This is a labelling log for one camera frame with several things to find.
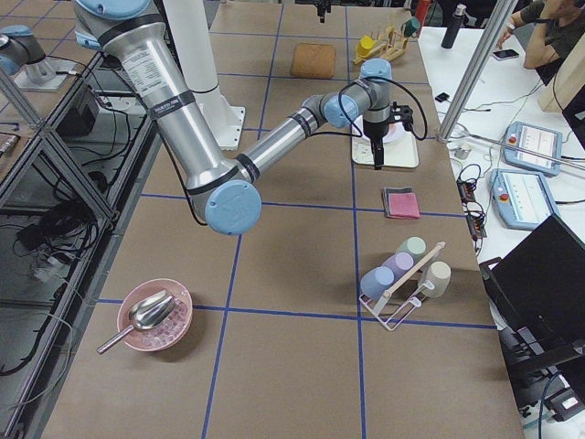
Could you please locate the blue cup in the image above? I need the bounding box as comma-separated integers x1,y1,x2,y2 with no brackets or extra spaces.
359,266,395,299

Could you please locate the seated person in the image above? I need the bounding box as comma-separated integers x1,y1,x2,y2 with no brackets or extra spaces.
496,0,584,85

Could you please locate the beige cup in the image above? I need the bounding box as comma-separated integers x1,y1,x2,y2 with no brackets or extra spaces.
420,261,452,298

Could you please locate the wooden cutting board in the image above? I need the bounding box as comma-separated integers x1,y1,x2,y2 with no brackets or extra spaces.
290,43,336,80

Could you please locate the yellow mug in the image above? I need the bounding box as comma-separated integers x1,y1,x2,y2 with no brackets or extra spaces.
356,35,375,58

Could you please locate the pink cloth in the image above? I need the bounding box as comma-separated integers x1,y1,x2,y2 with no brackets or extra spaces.
387,192,420,220

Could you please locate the wooden peg drying rack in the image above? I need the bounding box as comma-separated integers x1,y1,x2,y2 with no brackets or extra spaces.
353,22,410,66

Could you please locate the white wire cup rack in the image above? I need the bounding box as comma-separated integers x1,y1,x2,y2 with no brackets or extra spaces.
358,241,445,331

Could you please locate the pink bowl with ice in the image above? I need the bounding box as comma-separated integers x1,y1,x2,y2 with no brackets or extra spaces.
117,278,193,352

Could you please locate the aluminium frame post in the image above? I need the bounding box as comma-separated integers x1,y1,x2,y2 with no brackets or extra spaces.
438,0,517,144

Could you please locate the teach pendant lower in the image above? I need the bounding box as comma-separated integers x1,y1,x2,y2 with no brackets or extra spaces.
490,168,559,230

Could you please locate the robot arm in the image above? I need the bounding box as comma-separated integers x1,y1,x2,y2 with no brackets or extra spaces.
73,1,392,235
1,1,217,87

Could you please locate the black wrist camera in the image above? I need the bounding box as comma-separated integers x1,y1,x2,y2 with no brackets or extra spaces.
390,102,413,132

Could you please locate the teach pendant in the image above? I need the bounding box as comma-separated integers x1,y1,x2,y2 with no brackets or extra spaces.
490,168,559,230
504,122,562,177

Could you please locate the dark green mug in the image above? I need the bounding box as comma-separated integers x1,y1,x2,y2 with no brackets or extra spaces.
400,16,421,38

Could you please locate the green cup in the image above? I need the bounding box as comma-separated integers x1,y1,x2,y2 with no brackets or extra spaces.
397,236,427,263

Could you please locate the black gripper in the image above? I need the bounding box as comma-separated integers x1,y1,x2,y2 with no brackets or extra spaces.
363,120,389,170
314,0,332,23

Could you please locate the white round plate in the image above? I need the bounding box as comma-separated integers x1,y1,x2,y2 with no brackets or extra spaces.
383,123,406,145

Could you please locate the purple cup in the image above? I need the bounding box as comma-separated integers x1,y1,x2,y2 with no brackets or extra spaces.
382,252,414,279

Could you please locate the black laptop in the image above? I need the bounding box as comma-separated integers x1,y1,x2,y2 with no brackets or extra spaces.
480,214,584,398

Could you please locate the teach pendant upper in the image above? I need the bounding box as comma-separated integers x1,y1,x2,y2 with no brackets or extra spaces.
504,122,562,177

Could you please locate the metal scoop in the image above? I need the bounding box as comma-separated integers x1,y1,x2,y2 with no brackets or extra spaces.
96,290,176,355

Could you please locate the grey cloth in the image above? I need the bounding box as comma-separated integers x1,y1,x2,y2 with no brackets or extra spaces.
381,187,413,217

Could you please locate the smartphone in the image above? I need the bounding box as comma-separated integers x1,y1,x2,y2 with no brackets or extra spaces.
492,49,520,60

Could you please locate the black water bottle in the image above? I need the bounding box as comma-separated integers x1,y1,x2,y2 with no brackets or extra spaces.
441,4,466,49

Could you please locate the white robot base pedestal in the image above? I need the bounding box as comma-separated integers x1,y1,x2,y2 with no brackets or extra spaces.
163,0,246,151

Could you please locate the black camera cable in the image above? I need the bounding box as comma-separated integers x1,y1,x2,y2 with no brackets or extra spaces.
314,76,430,141

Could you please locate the cream bear tray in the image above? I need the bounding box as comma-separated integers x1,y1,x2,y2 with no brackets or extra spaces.
351,116,419,168

